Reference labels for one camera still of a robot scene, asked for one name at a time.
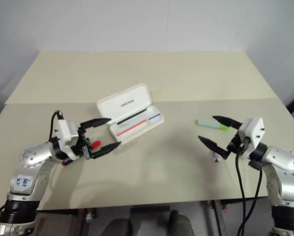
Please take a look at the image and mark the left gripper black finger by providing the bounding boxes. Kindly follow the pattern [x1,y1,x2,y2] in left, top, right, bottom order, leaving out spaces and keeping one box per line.
[90,142,122,160]
[80,118,112,131]

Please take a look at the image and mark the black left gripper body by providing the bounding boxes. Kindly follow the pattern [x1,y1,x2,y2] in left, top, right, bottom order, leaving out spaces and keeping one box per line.
[71,123,94,161]

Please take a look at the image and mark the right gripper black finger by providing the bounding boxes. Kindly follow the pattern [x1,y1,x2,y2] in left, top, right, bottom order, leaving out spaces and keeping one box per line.
[197,135,230,160]
[212,115,242,130]

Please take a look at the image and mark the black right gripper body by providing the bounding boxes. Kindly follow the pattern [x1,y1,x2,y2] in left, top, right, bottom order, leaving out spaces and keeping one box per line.
[226,127,251,157]

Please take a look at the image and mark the red marker pen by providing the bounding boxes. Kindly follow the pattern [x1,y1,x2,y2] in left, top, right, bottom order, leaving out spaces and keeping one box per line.
[60,140,102,167]

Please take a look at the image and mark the white plastic pencil case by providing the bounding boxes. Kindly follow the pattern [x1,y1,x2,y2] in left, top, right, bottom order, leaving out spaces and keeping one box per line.
[96,83,165,145]

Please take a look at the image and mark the pale blue green highlighter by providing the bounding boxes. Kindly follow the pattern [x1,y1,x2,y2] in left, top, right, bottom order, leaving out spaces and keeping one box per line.
[195,118,230,131]

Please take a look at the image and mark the thin red pen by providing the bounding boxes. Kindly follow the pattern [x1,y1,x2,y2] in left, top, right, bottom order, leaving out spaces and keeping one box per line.
[110,119,149,136]

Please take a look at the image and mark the thin black pen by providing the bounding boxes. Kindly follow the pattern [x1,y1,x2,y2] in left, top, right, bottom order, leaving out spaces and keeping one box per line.
[116,109,148,124]

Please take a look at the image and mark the white handwritten sticker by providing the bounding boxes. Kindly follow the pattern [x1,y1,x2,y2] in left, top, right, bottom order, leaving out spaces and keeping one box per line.
[12,174,34,194]

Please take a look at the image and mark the dark rounded shape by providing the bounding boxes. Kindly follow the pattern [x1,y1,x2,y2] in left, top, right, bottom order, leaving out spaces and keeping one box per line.
[169,209,196,236]

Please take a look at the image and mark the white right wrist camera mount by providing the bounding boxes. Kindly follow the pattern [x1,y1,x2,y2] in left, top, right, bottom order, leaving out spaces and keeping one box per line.
[238,117,265,158]

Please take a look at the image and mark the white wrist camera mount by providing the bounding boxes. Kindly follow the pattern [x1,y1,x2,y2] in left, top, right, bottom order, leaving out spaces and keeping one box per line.
[55,119,83,162]
[238,117,265,158]

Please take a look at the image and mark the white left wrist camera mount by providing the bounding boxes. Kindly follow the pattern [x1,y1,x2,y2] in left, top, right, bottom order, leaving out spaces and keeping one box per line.
[55,119,83,162]

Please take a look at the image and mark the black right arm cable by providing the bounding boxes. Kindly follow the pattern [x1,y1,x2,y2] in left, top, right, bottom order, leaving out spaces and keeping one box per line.
[234,147,247,236]
[241,168,264,236]

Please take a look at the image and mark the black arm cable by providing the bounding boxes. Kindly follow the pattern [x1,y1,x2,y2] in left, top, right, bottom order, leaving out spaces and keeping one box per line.
[50,110,64,144]
[234,147,247,236]
[241,168,264,236]

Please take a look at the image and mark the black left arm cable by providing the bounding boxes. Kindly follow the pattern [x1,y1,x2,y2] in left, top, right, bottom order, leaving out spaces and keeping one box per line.
[50,110,64,144]

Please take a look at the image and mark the metal table frame leg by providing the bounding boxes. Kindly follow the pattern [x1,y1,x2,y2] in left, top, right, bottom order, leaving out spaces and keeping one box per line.
[205,200,227,236]

